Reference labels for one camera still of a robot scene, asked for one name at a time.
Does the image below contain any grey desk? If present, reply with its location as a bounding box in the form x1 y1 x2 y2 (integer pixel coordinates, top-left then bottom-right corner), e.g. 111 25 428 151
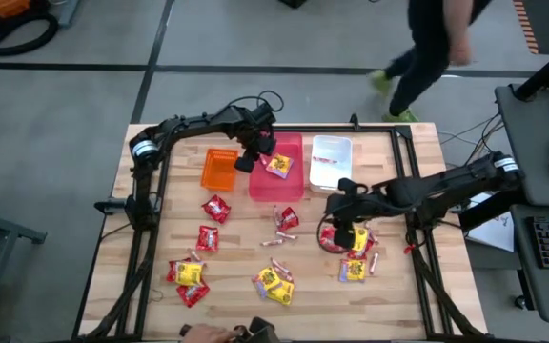
495 83 549 207
510 204 549 325

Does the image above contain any orange mesh basket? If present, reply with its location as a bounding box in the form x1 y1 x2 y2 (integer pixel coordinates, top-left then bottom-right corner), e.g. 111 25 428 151
200 148 240 192

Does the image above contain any black stand pole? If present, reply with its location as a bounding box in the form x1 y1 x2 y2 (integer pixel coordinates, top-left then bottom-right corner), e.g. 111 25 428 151
512 40 549 102

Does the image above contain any black vacuum hose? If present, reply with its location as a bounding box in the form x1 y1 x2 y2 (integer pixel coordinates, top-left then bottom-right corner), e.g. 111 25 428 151
0 11 60 57

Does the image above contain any pink plastic basket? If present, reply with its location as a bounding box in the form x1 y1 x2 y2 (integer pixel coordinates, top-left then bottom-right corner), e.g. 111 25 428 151
248 131 305 203

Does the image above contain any orange vacuum cleaner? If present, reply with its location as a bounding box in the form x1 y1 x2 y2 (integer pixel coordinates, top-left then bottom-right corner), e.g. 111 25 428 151
0 0 35 20

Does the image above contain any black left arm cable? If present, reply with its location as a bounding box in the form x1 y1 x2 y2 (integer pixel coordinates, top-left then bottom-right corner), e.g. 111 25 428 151
226 90 285 114

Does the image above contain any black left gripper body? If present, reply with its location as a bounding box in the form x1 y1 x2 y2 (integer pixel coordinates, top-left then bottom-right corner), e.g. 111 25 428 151
230 107 275 153

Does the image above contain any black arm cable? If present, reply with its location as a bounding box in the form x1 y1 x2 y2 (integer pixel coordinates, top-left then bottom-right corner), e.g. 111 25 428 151
315 212 352 254
226 90 285 114

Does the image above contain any person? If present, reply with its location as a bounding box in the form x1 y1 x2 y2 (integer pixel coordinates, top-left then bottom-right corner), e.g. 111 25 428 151
368 0 493 124

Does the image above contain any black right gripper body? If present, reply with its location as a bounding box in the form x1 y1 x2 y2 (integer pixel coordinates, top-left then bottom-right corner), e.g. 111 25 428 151
325 190 385 225

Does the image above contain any white paper sheet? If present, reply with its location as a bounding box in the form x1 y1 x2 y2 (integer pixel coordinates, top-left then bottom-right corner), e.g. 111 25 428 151
464 192 515 252

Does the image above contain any white plastic basket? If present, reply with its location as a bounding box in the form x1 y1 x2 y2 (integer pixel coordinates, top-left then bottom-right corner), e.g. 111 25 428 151
308 134 354 190

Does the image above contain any person's hand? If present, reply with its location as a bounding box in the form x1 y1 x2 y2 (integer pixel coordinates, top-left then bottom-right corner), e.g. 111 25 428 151
181 323 237 343

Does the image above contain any black aluminium table frame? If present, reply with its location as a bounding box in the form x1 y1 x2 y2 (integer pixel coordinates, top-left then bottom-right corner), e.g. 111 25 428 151
71 113 488 342

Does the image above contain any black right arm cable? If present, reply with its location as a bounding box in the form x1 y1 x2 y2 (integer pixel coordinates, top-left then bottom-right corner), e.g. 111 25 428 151
315 212 352 254

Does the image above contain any black side stand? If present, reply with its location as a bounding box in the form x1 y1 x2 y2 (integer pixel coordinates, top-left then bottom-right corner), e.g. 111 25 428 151
0 190 48 343

